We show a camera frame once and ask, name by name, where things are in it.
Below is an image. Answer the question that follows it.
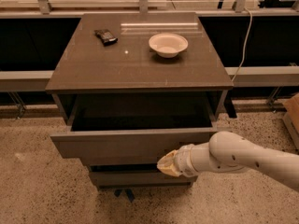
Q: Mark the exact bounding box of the grey drawer cabinet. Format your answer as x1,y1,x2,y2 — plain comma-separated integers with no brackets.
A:
46,13,233,189

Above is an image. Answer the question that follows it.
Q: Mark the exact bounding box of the blue tape cross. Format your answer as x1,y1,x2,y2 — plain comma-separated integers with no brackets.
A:
114,189,135,203

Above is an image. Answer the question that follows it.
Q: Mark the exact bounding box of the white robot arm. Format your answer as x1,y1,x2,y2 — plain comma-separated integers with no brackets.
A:
157,132,299,191

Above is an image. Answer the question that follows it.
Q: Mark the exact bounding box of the black snack packet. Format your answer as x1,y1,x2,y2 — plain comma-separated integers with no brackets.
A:
94,29,118,46

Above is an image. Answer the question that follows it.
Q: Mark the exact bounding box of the white bowl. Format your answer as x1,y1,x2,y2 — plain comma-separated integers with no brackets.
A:
149,33,189,58

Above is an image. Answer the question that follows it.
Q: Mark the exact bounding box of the grey top drawer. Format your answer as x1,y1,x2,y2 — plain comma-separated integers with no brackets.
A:
51,91,226,166

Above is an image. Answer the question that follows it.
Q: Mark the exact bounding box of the white cable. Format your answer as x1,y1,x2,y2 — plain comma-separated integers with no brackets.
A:
231,7,254,83

